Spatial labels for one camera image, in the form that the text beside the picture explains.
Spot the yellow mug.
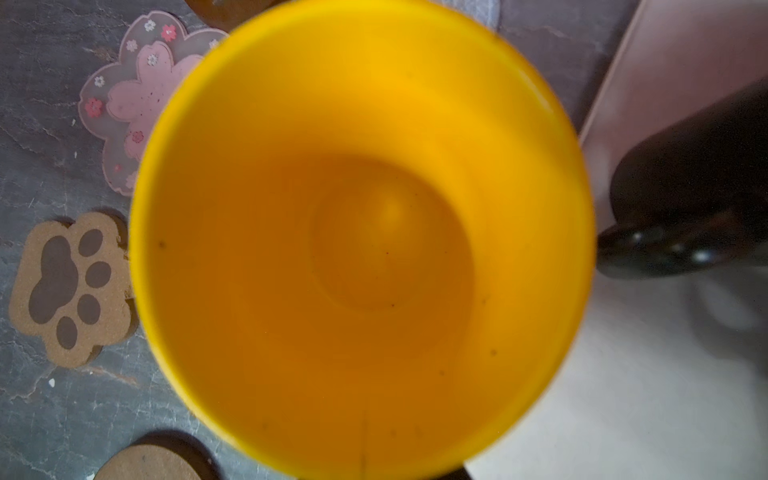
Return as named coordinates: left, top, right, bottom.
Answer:
left=129, top=1, right=596, bottom=479

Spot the grey woven round coaster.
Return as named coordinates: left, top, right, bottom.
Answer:
left=434, top=0, right=501, bottom=32

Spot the dark amber round coaster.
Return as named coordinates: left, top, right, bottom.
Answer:
left=185, top=0, right=283, bottom=32

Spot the pink flower coaster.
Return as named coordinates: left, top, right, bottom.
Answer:
left=78, top=10, right=227, bottom=197

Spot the brown wooden round coaster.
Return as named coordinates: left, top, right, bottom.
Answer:
left=94, top=444, right=201, bottom=480

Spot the black mug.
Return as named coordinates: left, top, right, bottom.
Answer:
left=597, top=79, right=767, bottom=279

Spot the cork paw print coaster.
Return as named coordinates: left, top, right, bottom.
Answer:
left=9, top=211, right=138, bottom=368

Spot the beige tray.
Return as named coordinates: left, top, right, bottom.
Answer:
left=468, top=1, right=767, bottom=479

